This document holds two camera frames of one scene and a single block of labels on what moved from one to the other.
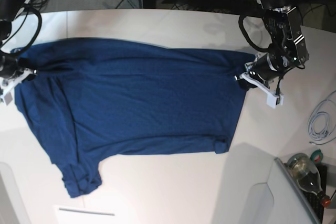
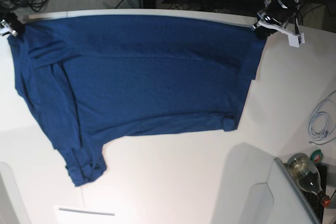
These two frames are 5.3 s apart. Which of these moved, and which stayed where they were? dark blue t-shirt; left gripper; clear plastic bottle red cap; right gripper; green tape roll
Moved: right gripper; left gripper; dark blue t-shirt
Stayed: clear plastic bottle red cap; green tape roll
